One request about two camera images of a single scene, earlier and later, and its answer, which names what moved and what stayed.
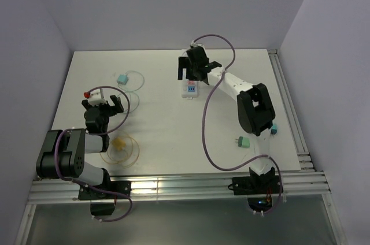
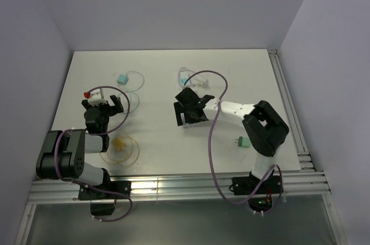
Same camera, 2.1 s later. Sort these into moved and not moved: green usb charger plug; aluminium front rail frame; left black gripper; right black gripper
Moved: right black gripper
Not moved: left black gripper; green usb charger plug; aluminium front rail frame
